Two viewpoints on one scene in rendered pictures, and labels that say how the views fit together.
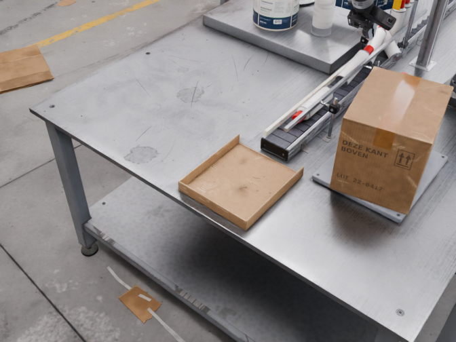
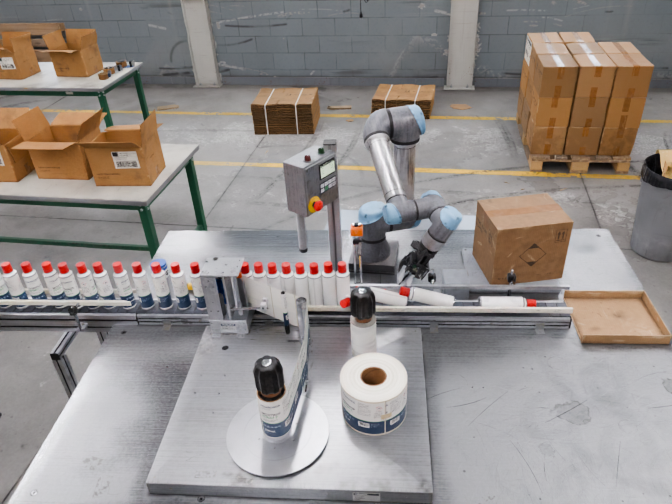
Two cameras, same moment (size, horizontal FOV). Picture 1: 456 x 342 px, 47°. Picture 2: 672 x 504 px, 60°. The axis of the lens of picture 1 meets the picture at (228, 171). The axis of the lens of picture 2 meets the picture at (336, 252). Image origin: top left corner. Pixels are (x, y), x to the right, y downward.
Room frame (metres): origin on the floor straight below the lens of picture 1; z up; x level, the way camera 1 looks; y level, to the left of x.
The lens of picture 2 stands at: (2.93, 0.79, 2.29)
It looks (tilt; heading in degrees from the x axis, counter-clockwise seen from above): 34 degrees down; 238
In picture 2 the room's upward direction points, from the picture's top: 3 degrees counter-clockwise
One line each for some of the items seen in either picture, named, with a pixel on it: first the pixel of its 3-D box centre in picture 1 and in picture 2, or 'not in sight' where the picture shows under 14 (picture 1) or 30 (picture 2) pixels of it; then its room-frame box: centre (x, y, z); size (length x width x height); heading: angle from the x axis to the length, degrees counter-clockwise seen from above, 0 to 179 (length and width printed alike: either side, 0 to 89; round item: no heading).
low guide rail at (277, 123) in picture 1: (347, 66); (423, 309); (1.77, -0.45, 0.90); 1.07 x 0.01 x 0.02; 142
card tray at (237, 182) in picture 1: (241, 178); (614, 315); (1.20, -0.04, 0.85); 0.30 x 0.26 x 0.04; 142
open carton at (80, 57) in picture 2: not in sight; (72, 53); (1.93, -5.16, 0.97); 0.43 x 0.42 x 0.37; 42
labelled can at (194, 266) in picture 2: not in sight; (199, 285); (2.42, -1.01, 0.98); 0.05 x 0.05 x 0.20
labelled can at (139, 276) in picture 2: not in sight; (142, 285); (2.60, -1.15, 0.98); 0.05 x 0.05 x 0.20
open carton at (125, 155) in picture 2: not in sight; (125, 146); (2.22, -2.61, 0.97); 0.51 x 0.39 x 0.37; 51
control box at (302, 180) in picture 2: not in sight; (311, 181); (2.01, -0.79, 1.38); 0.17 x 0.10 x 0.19; 17
